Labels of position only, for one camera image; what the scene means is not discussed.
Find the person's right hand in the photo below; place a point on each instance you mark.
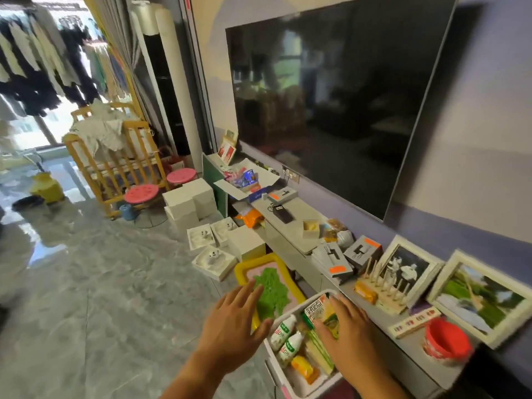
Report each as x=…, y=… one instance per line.
x=357, y=349

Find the person's left hand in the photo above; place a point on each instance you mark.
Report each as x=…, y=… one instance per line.
x=232, y=332

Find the orange green snack bag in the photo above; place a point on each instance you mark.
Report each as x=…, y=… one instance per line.
x=318, y=311

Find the person's left forearm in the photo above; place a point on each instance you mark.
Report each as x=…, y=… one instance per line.
x=191, y=382

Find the person's right forearm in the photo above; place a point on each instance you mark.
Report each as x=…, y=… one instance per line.
x=382, y=390

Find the white plastic crate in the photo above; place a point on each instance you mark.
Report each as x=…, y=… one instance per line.
x=328, y=384

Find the yellow play tray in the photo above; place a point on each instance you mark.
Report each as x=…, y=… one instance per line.
x=272, y=290

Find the cream strip coloured marks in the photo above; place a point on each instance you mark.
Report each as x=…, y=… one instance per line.
x=413, y=323

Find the wooden peg rack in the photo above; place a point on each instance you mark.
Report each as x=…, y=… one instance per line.
x=386, y=292

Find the white foam toy tray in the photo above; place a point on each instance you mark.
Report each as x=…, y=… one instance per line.
x=224, y=231
x=200, y=236
x=214, y=262

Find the purple book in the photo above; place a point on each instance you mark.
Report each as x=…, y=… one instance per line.
x=420, y=308

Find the red lid jar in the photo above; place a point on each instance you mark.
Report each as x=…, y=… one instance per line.
x=446, y=340

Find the grey box orange sticker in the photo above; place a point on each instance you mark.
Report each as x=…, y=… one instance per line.
x=361, y=251
x=282, y=196
x=332, y=261

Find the white square carton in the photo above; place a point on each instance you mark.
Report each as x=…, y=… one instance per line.
x=246, y=241

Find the silver foil bag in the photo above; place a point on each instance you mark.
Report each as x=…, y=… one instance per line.
x=345, y=240

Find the white foam block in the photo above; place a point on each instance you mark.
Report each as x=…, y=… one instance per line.
x=178, y=203
x=199, y=195
x=180, y=224

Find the brown snack bag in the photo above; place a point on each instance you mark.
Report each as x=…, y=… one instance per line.
x=331, y=228

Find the black handheld device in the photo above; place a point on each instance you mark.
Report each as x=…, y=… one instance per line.
x=282, y=213

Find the small open cream carton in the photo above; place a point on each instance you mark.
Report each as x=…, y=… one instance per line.
x=311, y=229

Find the open white flap carton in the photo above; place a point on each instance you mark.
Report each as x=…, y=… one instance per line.
x=228, y=189

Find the blue shiny packet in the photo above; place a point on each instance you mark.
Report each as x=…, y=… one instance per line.
x=245, y=178

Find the pink round stool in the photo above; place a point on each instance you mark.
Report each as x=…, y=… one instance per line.
x=141, y=193
x=181, y=176

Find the red white picture card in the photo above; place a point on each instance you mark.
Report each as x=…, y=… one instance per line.
x=227, y=152

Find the wooden baby crib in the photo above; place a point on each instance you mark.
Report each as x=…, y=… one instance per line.
x=112, y=182

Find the yellow mop bucket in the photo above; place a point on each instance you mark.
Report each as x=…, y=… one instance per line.
x=46, y=187

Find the white cloth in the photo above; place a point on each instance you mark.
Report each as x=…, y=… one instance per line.
x=99, y=128

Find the black flat television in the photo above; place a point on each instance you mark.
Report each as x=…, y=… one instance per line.
x=332, y=99

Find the white tower air conditioner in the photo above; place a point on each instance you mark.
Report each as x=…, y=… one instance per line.
x=178, y=78

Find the row of hanging clothes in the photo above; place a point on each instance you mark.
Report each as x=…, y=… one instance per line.
x=37, y=78

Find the grey curtain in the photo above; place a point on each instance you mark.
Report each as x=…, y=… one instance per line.
x=112, y=29

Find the black-white photo frame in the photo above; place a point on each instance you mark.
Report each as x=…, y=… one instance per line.
x=407, y=270

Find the landscape photo frame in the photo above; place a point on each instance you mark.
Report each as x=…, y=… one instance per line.
x=478, y=299

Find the wall socket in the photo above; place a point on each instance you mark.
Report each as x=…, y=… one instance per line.
x=291, y=174

